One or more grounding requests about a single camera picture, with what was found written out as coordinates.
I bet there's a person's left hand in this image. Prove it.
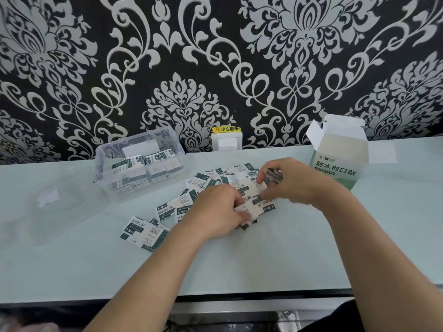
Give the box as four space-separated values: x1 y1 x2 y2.
176 184 252 241

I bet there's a person's right hand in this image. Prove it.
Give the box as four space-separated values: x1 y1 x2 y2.
256 158 350 210

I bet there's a pile of white green packets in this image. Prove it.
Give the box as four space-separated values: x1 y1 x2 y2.
119 162 279 253

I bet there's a small white green packet bundle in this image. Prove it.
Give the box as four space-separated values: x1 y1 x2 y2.
264 168 284 185

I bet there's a green white cardboard carton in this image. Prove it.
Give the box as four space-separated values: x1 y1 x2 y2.
306 113 398 190

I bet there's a clear plastic box lid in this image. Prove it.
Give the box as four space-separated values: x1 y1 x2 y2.
0 179 111 246

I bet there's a person's right forearm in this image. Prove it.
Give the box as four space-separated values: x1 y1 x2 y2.
323 193 443 332

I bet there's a person's left forearm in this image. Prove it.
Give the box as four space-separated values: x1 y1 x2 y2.
83 224 208 332

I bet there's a white wall socket yellow label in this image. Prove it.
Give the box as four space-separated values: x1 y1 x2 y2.
211 125 243 152

